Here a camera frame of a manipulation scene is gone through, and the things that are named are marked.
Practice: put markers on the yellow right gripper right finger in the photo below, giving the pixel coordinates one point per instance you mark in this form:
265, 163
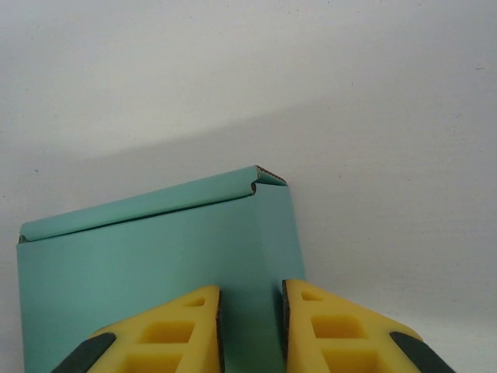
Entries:
310, 314

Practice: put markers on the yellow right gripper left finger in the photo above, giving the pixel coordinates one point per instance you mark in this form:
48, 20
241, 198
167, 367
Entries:
194, 318

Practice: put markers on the teal cardboard box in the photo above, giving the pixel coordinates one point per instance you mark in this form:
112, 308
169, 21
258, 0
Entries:
136, 264

